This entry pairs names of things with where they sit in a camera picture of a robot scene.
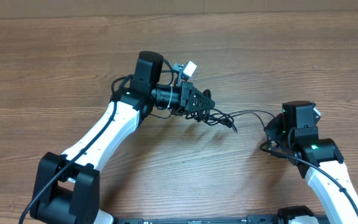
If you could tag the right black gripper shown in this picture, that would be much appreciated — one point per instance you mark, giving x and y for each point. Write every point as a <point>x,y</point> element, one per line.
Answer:
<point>272,130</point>

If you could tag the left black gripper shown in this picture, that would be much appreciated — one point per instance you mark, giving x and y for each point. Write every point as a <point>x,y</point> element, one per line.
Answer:
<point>186,97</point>

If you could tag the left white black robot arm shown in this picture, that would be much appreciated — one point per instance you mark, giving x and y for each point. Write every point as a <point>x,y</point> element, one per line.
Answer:
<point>67,185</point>

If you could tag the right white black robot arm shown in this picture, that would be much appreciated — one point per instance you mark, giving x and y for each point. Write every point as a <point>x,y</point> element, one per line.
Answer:
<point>294,135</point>

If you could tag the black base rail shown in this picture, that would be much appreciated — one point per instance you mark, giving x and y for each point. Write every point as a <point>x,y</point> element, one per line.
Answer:
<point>197,220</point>

